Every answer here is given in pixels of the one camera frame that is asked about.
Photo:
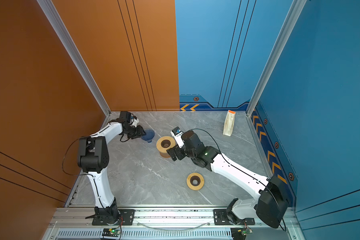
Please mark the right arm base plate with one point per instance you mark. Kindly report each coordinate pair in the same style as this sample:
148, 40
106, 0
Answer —
222, 218

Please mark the blue glass dripper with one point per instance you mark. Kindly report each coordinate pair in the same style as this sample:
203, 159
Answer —
149, 135

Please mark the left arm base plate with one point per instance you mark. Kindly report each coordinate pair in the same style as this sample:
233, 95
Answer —
126, 217

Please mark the right aluminium corner post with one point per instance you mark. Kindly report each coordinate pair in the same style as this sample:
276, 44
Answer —
283, 36

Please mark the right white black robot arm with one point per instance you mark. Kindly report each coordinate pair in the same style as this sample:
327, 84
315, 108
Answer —
270, 198

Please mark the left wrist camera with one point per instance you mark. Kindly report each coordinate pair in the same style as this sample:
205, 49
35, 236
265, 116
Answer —
134, 121

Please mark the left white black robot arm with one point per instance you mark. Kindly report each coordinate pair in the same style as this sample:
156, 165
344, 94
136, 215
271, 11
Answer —
93, 159

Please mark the right circuit board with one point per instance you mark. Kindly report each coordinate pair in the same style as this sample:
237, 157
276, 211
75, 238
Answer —
240, 233

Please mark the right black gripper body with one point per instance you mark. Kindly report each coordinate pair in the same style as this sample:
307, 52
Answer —
191, 154

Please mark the left circuit board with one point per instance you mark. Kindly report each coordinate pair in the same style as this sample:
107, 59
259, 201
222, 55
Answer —
111, 234

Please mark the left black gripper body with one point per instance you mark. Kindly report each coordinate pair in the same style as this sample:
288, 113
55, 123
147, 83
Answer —
133, 132

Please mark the aluminium front rail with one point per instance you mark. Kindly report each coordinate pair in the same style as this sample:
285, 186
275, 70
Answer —
165, 223

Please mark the left aluminium corner post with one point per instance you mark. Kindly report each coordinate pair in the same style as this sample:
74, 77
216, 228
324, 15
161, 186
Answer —
63, 34

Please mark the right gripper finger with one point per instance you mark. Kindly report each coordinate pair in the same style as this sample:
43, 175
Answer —
172, 152
180, 153

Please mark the circuit board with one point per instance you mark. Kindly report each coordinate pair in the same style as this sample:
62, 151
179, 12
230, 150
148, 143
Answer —
240, 233
111, 234

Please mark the coffee filter bag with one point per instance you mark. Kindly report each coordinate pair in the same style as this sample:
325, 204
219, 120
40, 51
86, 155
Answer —
229, 123

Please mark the aluminium corner post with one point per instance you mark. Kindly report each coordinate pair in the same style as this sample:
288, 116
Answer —
283, 36
63, 34

